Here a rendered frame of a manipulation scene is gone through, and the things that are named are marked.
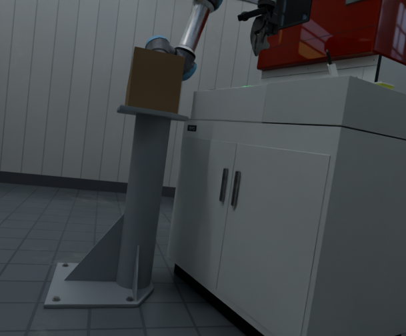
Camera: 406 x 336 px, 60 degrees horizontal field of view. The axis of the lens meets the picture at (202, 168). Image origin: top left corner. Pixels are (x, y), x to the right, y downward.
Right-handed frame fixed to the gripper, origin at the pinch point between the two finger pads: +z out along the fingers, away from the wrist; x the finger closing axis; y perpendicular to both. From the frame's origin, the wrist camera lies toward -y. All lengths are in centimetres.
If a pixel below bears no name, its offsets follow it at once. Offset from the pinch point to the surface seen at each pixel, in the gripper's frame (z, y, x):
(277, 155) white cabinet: 40.2, -4.3, -25.9
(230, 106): 22.6, -4.0, 6.7
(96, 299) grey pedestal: 109, -47, 21
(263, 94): 18.3, -4.0, -13.3
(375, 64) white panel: -7, 58, -15
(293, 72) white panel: -8, 59, 37
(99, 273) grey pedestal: 105, -42, 38
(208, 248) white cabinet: 85, -4, 8
